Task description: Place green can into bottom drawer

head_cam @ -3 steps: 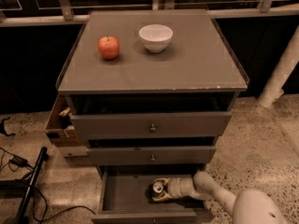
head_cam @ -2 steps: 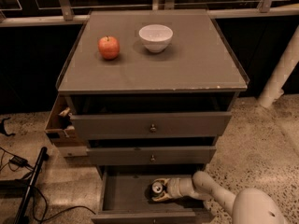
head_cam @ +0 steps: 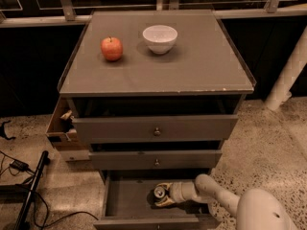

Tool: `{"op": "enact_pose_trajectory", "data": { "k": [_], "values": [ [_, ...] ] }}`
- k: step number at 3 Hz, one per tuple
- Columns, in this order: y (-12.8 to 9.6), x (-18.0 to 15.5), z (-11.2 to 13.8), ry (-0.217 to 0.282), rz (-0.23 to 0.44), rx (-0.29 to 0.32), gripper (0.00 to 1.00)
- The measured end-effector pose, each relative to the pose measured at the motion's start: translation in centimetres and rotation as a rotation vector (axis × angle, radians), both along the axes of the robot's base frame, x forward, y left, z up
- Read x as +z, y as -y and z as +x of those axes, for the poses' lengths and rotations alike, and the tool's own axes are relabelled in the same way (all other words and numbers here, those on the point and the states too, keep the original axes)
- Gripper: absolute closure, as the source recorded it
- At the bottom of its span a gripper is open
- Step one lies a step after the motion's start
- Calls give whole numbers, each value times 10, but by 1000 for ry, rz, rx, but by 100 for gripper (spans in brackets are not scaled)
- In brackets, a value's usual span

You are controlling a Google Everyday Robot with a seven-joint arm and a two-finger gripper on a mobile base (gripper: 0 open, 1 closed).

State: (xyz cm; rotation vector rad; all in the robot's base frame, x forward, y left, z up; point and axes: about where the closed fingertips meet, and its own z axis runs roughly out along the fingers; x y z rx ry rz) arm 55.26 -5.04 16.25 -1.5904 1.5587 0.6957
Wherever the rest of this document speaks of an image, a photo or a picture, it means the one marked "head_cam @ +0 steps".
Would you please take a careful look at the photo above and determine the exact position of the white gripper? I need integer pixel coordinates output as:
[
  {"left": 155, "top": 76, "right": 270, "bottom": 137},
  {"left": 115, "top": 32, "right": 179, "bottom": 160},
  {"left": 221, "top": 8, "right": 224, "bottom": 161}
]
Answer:
[{"left": 154, "top": 182, "right": 184, "bottom": 208}]

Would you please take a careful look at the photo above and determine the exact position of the green soda can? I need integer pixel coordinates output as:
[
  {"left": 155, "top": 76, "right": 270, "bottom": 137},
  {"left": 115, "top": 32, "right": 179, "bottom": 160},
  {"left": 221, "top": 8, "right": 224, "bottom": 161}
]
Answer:
[{"left": 153, "top": 186, "right": 166, "bottom": 200}]

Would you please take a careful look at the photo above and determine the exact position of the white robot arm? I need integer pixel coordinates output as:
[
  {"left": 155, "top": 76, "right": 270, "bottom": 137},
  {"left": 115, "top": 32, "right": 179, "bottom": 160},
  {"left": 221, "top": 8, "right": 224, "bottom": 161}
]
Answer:
[{"left": 153, "top": 173, "right": 298, "bottom": 230}]

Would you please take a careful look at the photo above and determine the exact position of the grey bottom drawer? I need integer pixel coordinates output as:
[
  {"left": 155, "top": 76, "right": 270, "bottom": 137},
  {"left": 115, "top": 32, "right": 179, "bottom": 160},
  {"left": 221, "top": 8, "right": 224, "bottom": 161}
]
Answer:
[{"left": 94, "top": 169, "right": 219, "bottom": 230}]

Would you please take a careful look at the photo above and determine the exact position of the grey drawer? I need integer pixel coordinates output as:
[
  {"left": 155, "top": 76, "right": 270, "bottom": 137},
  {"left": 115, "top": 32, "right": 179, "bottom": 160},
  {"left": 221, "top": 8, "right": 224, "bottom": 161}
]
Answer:
[
  {"left": 69, "top": 96, "right": 238, "bottom": 144},
  {"left": 89, "top": 141, "right": 222, "bottom": 171},
  {"left": 94, "top": 169, "right": 219, "bottom": 230}
]

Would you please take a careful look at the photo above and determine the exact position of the grey middle drawer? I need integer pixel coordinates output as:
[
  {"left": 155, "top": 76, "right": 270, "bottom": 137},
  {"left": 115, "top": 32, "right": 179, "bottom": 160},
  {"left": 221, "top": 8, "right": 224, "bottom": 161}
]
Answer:
[{"left": 89, "top": 141, "right": 222, "bottom": 171}]

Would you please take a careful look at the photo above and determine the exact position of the grey top drawer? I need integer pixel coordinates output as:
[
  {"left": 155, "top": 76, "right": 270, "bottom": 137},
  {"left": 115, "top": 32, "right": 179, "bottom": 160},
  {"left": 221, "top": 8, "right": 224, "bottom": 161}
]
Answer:
[{"left": 69, "top": 96, "right": 238, "bottom": 144}]

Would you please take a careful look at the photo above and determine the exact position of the grey drawer cabinet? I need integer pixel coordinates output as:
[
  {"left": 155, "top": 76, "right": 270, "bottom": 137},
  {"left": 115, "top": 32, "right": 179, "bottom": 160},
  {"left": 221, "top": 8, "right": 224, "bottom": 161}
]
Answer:
[{"left": 57, "top": 10, "right": 257, "bottom": 186}]

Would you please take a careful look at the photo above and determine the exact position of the cardboard box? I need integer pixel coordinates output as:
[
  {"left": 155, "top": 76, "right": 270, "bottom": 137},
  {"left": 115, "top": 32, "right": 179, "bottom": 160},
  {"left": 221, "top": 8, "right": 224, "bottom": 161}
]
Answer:
[{"left": 46, "top": 98, "right": 89, "bottom": 162}]

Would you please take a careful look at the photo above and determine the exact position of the black power adapter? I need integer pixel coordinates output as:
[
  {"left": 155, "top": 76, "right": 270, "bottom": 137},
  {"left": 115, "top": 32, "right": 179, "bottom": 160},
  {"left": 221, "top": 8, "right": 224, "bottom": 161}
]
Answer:
[{"left": 10, "top": 160, "right": 29, "bottom": 172}]

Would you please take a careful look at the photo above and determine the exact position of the white ceramic bowl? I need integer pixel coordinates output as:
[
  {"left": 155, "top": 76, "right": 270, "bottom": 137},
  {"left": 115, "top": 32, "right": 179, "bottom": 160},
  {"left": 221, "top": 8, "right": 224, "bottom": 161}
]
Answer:
[{"left": 142, "top": 25, "right": 178, "bottom": 55}]

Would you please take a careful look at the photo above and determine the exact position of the red apple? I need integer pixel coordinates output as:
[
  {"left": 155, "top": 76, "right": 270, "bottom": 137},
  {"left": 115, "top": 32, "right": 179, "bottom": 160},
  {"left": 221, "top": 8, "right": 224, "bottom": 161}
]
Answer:
[{"left": 101, "top": 36, "right": 123, "bottom": 61}]

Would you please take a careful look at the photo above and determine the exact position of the black clip on floor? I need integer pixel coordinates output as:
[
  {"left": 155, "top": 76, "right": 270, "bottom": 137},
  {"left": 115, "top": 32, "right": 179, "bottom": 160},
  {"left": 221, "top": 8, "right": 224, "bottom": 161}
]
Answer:
[{"left": 0, "top": 120, "right": 16, "bottom": 141}]

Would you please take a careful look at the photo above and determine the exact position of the metal window railing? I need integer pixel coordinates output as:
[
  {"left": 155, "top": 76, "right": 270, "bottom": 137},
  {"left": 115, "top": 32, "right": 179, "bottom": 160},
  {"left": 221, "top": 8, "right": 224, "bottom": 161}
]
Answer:
[{"left": 0, "top": 0, "right": 307, "bottom": 27}]

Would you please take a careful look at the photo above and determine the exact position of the white support post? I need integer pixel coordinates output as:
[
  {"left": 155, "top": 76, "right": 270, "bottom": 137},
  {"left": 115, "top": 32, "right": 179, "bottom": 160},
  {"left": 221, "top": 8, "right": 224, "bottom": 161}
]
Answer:
[{"left": 265, "top": 27, "right": 307, "bottom": 111}]

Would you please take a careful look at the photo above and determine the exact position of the black floor cable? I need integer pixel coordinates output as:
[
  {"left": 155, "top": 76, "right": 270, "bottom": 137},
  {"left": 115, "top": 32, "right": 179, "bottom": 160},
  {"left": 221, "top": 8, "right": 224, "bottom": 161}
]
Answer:
[{"left": 0, "top": 150, "right": 99, "bottom": 230}]

